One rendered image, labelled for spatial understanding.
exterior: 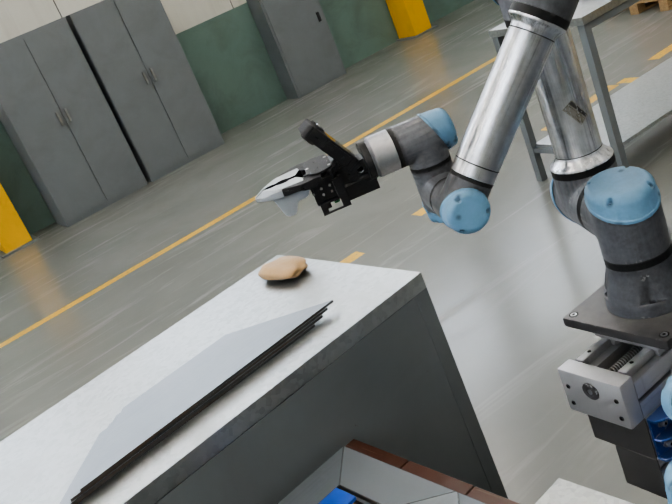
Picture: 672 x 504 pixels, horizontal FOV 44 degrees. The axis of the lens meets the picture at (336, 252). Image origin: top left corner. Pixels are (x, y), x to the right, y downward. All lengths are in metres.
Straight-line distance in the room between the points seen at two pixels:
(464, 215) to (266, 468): 0.71
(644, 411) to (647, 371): 0.07
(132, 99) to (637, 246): 8.38
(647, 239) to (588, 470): 1.50
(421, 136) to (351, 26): 10.24
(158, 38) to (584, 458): 7.68
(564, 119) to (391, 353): 0.68
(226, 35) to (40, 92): 2.60
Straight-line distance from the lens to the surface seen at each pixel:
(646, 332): 1.50
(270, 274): 2.20
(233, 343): 1.93
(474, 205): 1.35
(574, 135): 1.55
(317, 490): 1.74
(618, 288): 1.53
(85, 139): 9.39
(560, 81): 1.52
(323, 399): 1.80
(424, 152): 1.47
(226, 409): 1.73
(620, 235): 1.48
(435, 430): 2.04
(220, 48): 10.69
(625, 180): 1.50
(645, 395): 1.54
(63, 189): 9.34
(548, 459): 2.97
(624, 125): 4.99
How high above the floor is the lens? 1.83
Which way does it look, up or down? 20 degrees down
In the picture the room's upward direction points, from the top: 23 degrees counter-clockwise
